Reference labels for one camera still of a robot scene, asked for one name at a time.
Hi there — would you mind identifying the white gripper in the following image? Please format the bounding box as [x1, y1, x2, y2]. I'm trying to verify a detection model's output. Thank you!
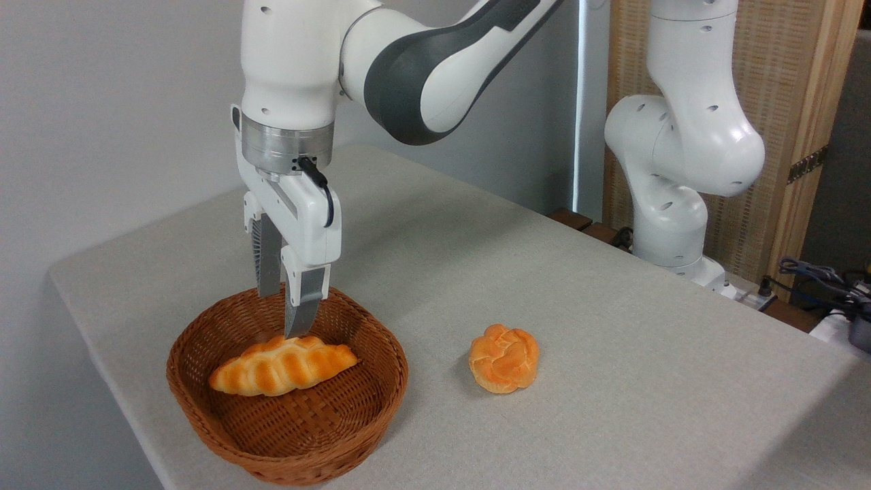
[231, 104, 343, 340]

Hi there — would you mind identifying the long braided bread loaf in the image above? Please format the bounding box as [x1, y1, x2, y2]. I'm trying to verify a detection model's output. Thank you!
[208, 334, 359, 398]

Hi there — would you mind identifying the brown woven wicker basket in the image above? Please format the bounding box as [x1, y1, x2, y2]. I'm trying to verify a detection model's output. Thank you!
[166, 281, 409, 487]

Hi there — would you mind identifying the round knotted bread roll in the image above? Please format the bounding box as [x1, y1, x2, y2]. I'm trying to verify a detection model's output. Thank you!
[468, 323, 541, 395]

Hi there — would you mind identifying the grey tablecloth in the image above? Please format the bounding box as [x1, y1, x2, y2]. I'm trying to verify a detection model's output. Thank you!
[48, 143, 871, 490]

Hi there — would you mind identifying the metal screen hinge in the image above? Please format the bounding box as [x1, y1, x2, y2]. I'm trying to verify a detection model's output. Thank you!
[787, 145, 830, 185]

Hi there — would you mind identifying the wooden framed woven screen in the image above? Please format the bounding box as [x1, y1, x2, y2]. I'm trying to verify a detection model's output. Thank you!
[602, 0, 865, 301]

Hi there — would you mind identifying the grey box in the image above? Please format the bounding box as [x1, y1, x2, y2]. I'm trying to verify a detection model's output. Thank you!
[847, 314, 871, 354]

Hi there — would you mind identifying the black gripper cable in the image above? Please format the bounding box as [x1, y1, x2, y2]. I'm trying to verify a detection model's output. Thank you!
[297, 156, 336, 229]

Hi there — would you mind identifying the bundle of dark cables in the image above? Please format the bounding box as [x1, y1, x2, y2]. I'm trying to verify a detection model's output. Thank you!
[759, 257, 871, 315]

